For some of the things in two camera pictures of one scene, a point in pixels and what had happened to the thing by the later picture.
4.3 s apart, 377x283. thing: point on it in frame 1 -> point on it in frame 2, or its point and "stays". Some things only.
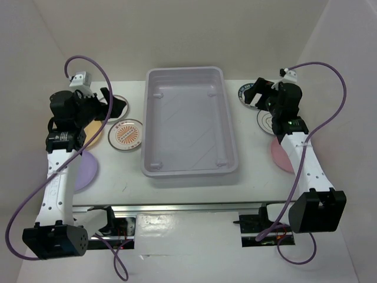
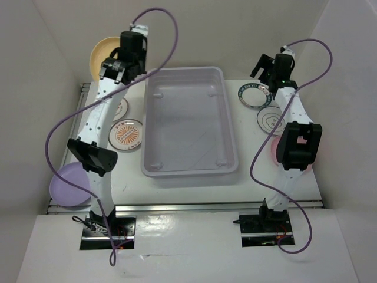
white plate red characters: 124,111 stays
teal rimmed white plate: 241,94 stays
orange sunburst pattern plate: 125,134 stays
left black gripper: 80,98 -> 144,55
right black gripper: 261,85 -> 265,61
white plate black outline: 264,120 stays
